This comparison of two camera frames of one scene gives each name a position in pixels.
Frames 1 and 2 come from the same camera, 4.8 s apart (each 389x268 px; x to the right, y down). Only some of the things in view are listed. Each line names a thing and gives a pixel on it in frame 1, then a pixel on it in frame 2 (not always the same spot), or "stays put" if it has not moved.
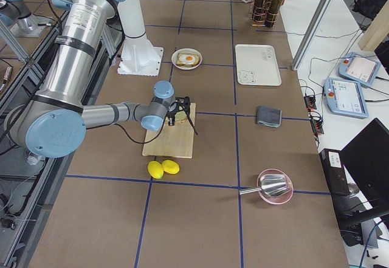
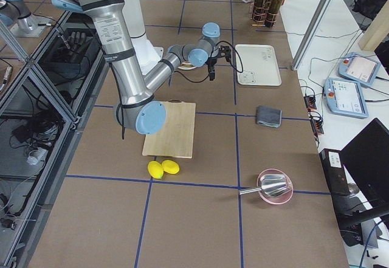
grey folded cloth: (268, 116) stays put
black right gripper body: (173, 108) → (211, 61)
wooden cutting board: (172, 141) stays put
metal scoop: (271, 185) stays put
